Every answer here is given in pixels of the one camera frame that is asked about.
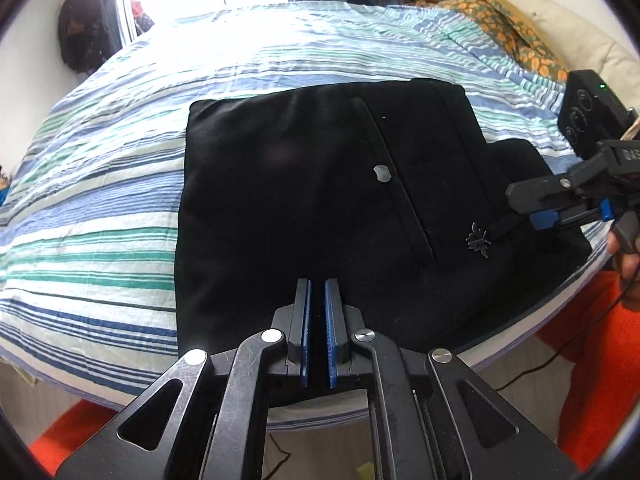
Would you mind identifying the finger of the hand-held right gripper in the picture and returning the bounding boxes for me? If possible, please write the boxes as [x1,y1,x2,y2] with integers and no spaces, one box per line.
[505,142,640,216]
[532,200,616,231]

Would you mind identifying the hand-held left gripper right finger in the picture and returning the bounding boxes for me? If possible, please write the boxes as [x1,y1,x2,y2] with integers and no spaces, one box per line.
[325,279,581,480]

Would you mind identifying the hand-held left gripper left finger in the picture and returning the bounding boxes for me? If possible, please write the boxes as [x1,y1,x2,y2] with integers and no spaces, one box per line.
[55,279,313,480]

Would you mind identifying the black pants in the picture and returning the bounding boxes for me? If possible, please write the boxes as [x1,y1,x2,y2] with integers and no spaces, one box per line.
[172,77,593,356]

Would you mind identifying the person's right hand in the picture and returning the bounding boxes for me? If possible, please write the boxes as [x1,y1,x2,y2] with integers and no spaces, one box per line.
[607,230,640,283]

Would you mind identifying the cream pillow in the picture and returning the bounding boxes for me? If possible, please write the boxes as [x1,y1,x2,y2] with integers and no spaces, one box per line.
[447,0,636,111]

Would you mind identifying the orange floral quilt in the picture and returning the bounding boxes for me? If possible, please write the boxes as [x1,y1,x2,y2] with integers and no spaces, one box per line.
[410,0,571,83]

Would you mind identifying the person's orange fleece clothing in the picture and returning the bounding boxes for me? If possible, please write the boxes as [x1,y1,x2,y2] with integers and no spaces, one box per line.
[30,270,640,471]

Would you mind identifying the striped blue green bedsheet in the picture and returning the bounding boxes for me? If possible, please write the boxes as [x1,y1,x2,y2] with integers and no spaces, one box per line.
[0,0,616,431]

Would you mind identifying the red clothes by door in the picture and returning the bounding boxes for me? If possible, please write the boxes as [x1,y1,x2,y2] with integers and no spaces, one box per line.
[130,0,156,37]

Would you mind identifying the black cable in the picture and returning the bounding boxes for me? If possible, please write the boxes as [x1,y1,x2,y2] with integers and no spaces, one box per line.
[265,430,293,480]
[500,255,640,391]

